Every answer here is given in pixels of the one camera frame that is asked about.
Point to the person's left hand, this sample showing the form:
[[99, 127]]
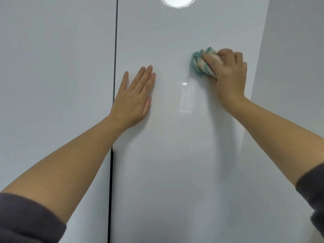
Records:
[[134, 103]]

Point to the person's right hand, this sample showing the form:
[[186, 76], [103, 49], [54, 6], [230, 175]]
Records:
[[230, 75]]

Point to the beige cloth with teal edge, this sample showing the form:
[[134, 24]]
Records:
[[200, 63]]

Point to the person's right forearm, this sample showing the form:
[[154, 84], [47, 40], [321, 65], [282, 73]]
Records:
[[278, 139]]

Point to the person's left forearm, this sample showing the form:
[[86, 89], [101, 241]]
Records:
[[63, 169]]

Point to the dark grey sweater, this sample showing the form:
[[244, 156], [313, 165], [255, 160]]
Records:
[[25, 220]]

